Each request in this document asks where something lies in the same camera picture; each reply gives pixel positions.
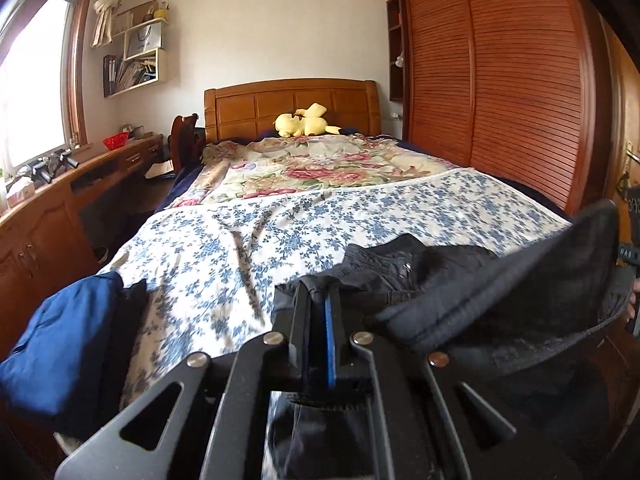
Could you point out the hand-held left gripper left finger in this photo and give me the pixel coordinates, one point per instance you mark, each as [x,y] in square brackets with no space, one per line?
[310,330]

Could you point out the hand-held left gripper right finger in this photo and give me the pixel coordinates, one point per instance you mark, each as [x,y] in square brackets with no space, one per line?
[330,345]

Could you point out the black jacket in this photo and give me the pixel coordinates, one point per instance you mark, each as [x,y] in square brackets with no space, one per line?
[500,285]

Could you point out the person's right hand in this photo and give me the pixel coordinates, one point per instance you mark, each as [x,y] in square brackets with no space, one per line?
[633,300]

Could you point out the wooden bed with floral bedding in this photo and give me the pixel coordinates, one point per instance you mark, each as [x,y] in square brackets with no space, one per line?
[225,260]

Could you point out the wooden door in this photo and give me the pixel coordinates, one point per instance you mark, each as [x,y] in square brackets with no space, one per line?
[625,100]

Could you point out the pink floral quilt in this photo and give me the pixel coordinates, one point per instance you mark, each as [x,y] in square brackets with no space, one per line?
[300,175]

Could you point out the black folded cloth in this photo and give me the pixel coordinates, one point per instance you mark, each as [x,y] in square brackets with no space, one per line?
[134,297]

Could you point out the wooden slatted wardrobe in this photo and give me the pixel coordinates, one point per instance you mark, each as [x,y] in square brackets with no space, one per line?
[520,85]

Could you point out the yellow plush toy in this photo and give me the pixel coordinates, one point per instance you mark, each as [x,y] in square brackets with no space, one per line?
[305,122]

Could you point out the white paper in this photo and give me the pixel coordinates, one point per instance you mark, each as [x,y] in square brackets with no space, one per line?
[159,170]

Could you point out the wooden bed headboard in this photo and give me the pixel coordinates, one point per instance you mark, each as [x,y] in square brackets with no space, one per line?
[250,110]

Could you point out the wooden chair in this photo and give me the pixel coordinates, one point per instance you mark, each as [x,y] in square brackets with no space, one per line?
[180,140]

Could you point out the navy folded cloth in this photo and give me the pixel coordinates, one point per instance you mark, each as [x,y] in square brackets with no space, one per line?
[60,345]

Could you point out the red bowl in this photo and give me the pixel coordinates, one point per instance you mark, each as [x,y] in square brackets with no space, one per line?
[116,141]

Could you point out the white round knob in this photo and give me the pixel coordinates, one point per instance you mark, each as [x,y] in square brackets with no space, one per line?
[399,61]

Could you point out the wooden desk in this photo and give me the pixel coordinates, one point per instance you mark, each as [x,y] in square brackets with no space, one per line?
[40,240]

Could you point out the black device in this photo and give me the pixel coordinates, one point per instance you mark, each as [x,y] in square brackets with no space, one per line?
[50,165]

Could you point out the tissue box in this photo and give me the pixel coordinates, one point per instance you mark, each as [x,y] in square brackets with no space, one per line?
[21,189]

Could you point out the upright books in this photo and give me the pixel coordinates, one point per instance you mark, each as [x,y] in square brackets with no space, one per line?
[110,75]

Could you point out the white paper bag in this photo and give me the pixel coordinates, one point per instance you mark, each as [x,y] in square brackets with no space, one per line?
[142,40]

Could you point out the small yellow figure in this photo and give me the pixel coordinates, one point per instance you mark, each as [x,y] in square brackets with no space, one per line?
[160,11]

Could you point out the window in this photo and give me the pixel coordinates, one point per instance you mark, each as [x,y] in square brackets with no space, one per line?
[35,85]

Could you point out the tied beige curtain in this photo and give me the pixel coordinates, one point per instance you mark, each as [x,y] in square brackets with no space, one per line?
[107,10]

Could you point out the white wall shelf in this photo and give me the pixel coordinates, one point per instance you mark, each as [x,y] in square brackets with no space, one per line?
[162,67]

